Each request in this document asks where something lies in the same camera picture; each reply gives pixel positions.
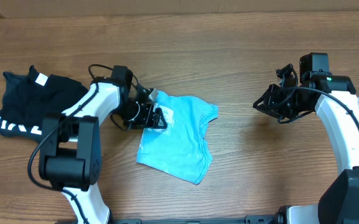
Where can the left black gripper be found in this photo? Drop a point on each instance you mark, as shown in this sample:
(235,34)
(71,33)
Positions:
(145,121)

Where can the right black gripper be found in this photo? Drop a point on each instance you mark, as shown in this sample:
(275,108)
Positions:
(272,101)

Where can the light blue printed t-shirt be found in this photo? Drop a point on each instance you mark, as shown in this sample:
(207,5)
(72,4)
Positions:
(180,149)

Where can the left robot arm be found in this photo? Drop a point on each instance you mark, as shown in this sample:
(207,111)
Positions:
(70,150)

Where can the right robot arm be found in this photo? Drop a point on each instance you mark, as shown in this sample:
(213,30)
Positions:
(314,89)

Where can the black folded t-shirt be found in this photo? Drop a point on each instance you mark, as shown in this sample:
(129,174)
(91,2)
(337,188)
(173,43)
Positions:
(28,98)

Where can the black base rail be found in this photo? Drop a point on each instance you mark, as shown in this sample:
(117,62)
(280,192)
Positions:
(249,219)

